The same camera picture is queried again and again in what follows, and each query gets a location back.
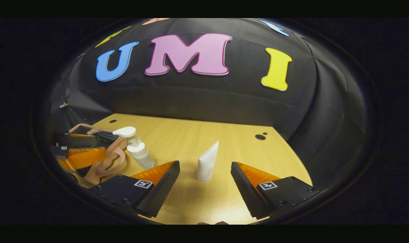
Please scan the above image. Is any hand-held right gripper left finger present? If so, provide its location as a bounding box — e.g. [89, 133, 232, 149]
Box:
[90, 160, 181, 218]

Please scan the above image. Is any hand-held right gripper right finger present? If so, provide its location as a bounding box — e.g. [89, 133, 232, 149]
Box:
[230, 161, 322, 219]

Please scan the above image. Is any small pink suitcase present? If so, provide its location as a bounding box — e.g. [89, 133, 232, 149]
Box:
[65, 123, 129, 187]

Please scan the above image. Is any white pump bottle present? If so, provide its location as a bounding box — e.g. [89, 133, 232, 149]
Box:
[112, 126, 156, 170]

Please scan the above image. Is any white squeeze tube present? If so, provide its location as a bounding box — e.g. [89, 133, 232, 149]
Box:
[196, 140, 220, 182]

